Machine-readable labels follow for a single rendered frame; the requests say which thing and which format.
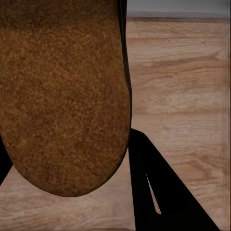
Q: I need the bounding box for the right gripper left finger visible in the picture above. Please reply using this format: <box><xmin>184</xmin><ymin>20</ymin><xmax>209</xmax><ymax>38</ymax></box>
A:
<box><xmin>0</xmin><ymin>135</ymin><xmax>13</xmax><ymax>185</ymax></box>

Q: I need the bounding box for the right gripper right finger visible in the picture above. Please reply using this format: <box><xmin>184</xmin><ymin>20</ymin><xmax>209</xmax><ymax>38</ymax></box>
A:
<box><xmin>128</xmin><ymin>129</ymin><xmax>220</xmax><ymax>231</ymax></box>

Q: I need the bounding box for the sandal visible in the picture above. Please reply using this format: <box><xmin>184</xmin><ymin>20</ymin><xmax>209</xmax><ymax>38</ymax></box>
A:
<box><xmin>0</xmin><ymin>0</ymin><xmax>132</xmax><ymax>197</ymax></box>

